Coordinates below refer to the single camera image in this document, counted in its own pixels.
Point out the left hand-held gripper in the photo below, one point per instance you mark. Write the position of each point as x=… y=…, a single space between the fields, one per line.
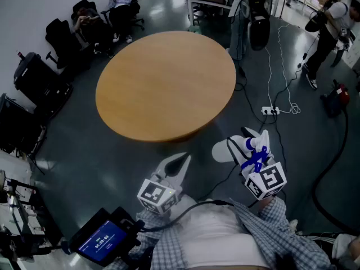
x=153 y=194

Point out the black office chair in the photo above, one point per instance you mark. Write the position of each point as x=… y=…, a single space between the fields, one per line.
x=60 y=44

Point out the person's right forearm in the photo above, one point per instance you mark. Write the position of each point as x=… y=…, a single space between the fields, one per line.
x=274 y=212

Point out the person's black striped trouser leg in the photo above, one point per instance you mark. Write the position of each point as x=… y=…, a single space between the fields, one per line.
x=317 y=243

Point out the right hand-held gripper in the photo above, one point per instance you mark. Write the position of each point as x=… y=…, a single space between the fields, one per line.
x=265 y=180

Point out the round wooden table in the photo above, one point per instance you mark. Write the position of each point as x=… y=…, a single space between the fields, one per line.
x=166 y=86

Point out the black monitor with blue screen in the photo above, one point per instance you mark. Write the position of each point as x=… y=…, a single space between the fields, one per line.
x=102 y=240

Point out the white power strip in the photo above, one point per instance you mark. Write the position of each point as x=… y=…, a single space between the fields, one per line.
x=270 y=110

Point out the person's left forearm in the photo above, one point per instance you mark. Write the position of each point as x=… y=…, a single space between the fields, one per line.
x=152 y=221

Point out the metal equipment rack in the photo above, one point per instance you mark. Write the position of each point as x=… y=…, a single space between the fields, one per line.
x=19 y=212

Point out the person's torso in plaid shirt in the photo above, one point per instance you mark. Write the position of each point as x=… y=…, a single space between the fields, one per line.
x=213 y=235

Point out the red and black vacuum cleaner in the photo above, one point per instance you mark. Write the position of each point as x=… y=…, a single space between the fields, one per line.
x=336 y=98

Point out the green bag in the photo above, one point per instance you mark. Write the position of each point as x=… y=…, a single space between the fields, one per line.
x=194 y=29

